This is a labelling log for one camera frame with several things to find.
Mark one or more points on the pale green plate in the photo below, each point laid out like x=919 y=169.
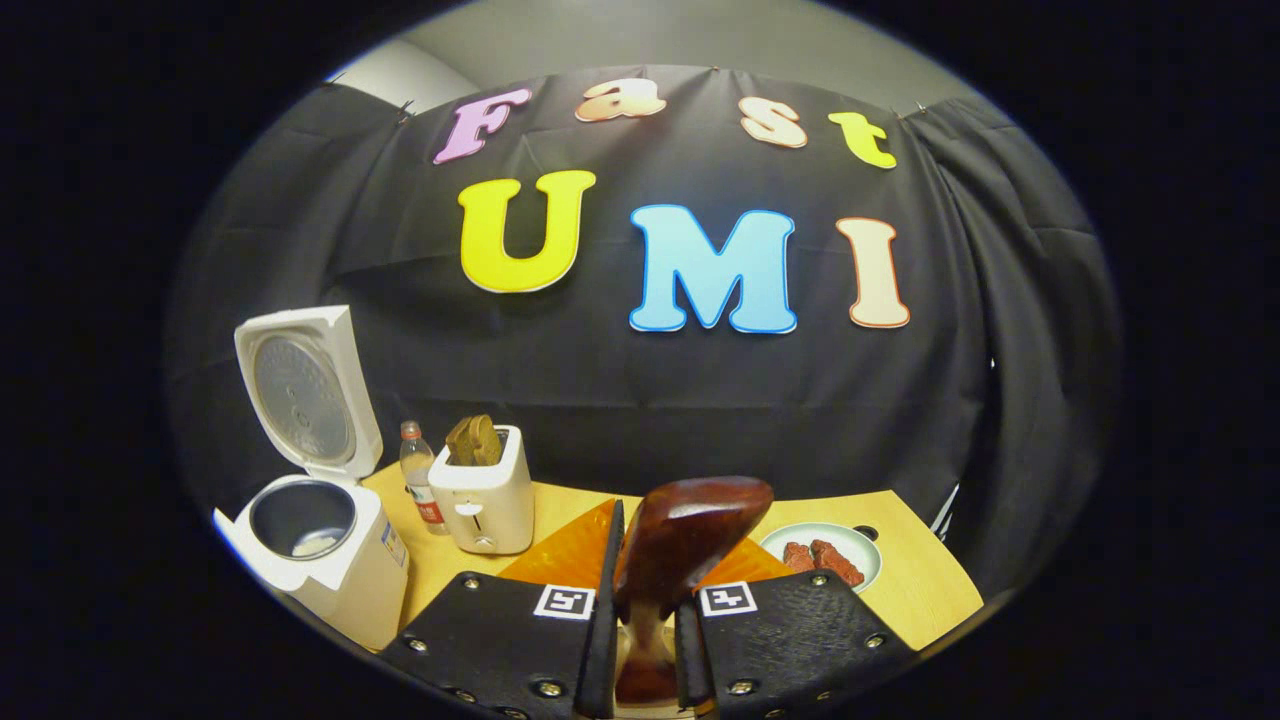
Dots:
x=850 y=545

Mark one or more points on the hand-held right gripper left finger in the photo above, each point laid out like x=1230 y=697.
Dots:
x=603 y=650

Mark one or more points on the brown bread slice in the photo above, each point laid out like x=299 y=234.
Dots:
x=460 y=445
x=487 y=440

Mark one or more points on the red meat slice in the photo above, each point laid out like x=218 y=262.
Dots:
x=838 y=562
x=798 y=557

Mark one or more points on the clear plastic water bottle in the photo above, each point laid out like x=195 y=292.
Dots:
x=420 y=480

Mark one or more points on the dark wooden spoon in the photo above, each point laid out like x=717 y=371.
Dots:
x=690 y=530

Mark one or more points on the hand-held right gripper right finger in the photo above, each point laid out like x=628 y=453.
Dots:
x=692 y=660

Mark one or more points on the white rice cooker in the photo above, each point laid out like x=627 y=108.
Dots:
x=340 y=580

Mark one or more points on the white toaster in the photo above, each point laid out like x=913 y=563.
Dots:
x=490 y=510

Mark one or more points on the black backdrop cloth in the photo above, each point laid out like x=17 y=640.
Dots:
x=600 y=380

